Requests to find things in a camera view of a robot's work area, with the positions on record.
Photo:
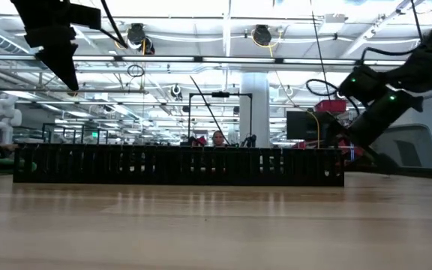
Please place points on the red storage bin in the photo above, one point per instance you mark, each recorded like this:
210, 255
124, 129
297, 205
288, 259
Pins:
328, 106

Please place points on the grey mesh office chair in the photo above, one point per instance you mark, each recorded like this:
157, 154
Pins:
422, 150

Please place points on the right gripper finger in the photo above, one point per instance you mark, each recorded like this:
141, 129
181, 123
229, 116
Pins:
384, 163
341, 131

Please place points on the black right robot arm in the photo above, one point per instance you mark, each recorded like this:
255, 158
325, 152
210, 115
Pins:
426, 63

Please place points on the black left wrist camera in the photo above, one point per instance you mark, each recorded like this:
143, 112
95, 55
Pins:
86, 17

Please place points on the black background robot arm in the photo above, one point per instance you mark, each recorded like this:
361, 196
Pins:
249, 140

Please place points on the white robot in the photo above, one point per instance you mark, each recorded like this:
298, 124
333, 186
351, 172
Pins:
4, 120

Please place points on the black monitor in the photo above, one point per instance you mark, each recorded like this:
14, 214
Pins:
302, 125

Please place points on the white pillar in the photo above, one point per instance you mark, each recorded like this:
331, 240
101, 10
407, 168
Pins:
255, 112

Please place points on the black zip tie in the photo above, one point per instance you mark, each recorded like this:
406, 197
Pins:
208, 108

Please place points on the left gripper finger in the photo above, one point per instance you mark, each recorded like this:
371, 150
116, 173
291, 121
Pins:
69, 60
53, 62

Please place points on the person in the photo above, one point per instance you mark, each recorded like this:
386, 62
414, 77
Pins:
218, 138

